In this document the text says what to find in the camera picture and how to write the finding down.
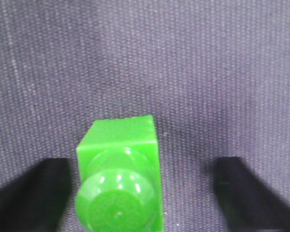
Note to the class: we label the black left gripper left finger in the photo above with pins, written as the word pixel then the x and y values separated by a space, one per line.
pixel 36 200

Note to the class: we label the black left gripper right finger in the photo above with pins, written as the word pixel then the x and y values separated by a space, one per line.
pixel 248 205

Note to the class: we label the green block with knob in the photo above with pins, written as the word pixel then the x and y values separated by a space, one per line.
pixel 120 182

